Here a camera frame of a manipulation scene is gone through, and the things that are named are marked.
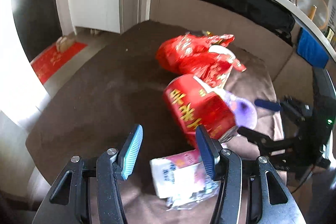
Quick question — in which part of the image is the purple white wrapper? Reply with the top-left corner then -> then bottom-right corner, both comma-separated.
215,89 -> 257,130

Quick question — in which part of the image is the Kleenex tissue pack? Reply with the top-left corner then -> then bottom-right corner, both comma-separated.
150,149 -> 207,198

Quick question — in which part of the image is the red soda can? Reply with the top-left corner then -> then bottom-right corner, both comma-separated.
163,74 -> 236,148

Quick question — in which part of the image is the red foil snack bag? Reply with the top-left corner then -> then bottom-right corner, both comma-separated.
155,33 -> 246,88

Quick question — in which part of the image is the clear silver plastic wrapper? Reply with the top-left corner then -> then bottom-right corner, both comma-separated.
166,178 -> 221,210

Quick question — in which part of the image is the blue towel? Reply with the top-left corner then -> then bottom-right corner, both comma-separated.
296,28 -> 329,69

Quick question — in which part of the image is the glass lid orange rim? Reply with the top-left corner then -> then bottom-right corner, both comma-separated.
295,0 -> 329,30

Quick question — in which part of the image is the red doormat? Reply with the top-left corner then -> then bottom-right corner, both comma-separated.
30,42 -> 87,85

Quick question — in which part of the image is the black refrigerator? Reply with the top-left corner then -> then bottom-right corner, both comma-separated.
11,0 -> 62,61

